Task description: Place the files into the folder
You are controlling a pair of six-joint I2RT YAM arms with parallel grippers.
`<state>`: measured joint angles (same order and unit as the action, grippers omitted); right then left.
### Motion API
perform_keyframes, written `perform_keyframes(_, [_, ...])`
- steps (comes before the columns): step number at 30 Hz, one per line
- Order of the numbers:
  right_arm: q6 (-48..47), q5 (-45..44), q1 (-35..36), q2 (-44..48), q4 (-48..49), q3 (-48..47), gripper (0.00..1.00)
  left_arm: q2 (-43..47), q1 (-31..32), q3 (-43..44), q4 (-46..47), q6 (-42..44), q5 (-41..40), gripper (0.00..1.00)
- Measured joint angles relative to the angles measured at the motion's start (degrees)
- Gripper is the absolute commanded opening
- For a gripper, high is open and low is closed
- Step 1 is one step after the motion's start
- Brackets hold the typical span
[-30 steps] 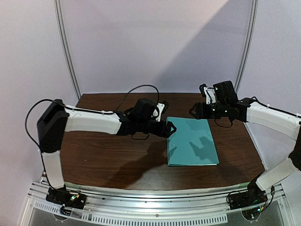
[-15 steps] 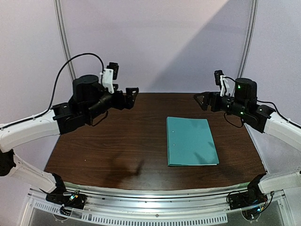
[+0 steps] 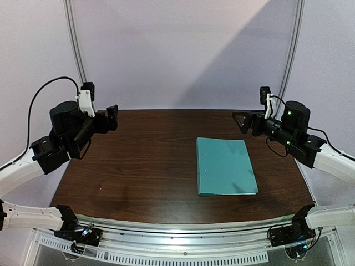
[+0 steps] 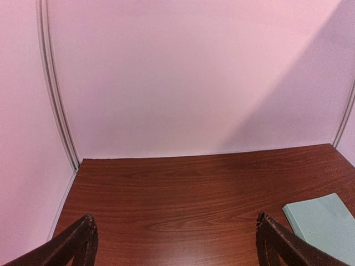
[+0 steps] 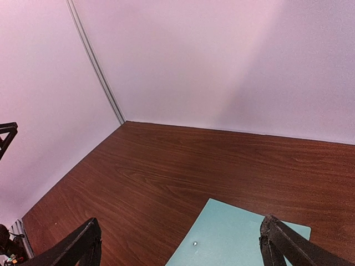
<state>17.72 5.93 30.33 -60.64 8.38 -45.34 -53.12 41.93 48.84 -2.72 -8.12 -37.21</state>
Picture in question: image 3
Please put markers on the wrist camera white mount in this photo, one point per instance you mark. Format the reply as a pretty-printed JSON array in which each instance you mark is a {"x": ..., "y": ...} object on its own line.
[
  {"x": 266, "y": 99},
  {"x": 85, "y": 99}
]

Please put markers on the aluminium wall post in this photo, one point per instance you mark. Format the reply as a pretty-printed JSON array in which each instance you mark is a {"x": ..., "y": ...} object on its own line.
[
  {"x": 293, "y": 47},
  {"x": 69, "y": 14}
]

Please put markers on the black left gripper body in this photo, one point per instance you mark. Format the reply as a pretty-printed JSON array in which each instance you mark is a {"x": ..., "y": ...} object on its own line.
[{"x": 82, "y": 136}]

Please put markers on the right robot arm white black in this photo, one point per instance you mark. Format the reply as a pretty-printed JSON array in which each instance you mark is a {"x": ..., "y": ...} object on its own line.
[{"x": 311, "y": 151}]

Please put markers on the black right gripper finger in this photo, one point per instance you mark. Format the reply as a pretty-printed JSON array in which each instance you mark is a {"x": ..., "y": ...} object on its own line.
[
  {"x": 245, "y": 124},
  {"x": 243, "y": 118}
]

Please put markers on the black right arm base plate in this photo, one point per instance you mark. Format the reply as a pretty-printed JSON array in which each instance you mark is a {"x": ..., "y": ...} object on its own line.
[{"x": 297, "y": 232}]

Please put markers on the aluminium front rail frame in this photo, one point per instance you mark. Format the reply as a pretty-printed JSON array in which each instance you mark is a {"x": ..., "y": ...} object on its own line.
[{"x": 136, "y": 243}]

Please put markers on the left aluminium wall post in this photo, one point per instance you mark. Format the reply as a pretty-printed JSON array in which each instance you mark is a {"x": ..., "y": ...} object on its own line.
[{"x": 69, "y": 14}]

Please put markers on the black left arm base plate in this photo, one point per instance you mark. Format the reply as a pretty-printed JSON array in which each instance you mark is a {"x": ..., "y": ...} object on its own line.
[{"x": 77, "y": 234}]

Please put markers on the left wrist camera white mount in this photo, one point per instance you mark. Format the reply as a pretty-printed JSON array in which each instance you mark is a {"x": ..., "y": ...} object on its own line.
[{"x": 85, "y": 99}]

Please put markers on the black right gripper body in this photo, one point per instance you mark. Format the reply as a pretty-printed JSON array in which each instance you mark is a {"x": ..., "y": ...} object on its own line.
[{"x": 257, "y": 123}]

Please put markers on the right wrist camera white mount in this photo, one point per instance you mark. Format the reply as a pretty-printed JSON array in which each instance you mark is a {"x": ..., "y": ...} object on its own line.
[{"x": 266, "y": 99}]

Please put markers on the right aluminium wall post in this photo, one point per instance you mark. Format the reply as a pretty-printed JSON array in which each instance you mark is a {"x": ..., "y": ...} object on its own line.
[{"x": 293, "y": 47}]

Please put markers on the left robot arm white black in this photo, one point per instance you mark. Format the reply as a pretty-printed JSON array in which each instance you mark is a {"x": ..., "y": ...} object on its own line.
[{"x": 43, "y": 157}]

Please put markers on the teal file folder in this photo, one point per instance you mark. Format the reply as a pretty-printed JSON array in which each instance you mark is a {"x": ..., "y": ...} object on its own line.
[{"x": 224, "y": 168}]

